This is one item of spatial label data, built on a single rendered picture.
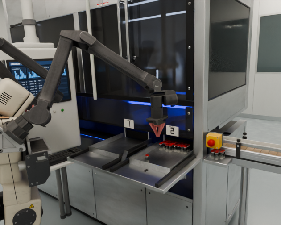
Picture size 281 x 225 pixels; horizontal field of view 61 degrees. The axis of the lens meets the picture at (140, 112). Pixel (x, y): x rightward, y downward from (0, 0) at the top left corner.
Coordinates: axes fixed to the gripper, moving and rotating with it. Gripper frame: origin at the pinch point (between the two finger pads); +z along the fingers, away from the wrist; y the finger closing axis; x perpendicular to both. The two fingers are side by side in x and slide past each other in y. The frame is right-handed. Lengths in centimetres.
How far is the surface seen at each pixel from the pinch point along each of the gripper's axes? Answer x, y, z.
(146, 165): 8.4, 0.8, 18.6
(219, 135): -19.8, 30.0, 5.6
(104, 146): 52, 11, 19
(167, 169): -4.1, 1.2, 17.9
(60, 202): 99, 2, 73
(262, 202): -24, 147, 110
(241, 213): -30, 42, 57
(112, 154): 33.9, 0.7, 17.6
